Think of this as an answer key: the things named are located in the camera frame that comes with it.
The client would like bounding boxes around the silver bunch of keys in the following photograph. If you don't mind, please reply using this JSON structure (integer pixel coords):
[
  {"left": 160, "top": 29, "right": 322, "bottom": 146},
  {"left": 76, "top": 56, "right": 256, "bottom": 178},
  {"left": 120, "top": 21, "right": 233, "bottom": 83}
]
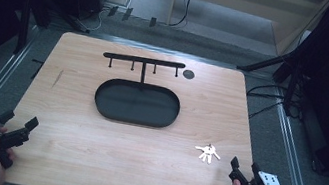
[{"left": 192, "top": 140, "right": 224, "bottom": 167}]

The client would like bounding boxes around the black key rack with tray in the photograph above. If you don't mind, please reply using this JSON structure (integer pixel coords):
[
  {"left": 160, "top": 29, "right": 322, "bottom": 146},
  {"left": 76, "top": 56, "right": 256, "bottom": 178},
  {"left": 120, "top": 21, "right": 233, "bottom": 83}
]
[{"left": 91, "top": 49, "right": 189, "bottom": 132}]

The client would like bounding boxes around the black metal stand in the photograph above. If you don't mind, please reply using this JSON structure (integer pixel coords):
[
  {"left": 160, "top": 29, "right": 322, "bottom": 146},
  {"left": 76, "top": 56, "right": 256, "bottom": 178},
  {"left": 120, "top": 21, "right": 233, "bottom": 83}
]
[
  {"left": 230, "top": 39, "right": 315, "bottom": 120},
  {"left": 11, "top": 0, "right": 97, "bottom": 67}
]

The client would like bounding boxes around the dark round table grommet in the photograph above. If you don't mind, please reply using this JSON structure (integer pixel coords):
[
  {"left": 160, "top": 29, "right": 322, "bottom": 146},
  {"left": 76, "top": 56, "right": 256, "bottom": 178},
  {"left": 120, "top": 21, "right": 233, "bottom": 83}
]
[{"left": 181, "top": 68, "right": 196, "bottom": 81}]

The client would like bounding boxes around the black floor cable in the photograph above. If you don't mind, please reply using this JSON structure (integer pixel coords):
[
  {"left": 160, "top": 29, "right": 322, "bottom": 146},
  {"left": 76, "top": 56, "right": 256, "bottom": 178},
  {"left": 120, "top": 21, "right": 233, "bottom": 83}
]
[
  {"left": 247, "top": 96, "right": 286, "bottom": 124},
  {"left": 245, "top": 80, "right": 289, "bottom": 104}
]

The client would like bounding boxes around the white floor cable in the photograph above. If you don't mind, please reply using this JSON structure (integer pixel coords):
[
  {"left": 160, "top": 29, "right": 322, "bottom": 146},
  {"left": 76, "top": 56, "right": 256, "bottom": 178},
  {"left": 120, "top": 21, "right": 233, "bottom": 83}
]
[{"left": 84, "top": 4, "right": 106, "bottom": 34}]

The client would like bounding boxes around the black hanging cable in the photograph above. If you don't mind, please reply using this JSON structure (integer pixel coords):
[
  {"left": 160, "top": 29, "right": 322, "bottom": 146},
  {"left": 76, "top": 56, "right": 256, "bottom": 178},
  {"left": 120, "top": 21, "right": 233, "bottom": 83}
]
[{"left": 167, "top": 0, "right": 196, "bottom": 31}]

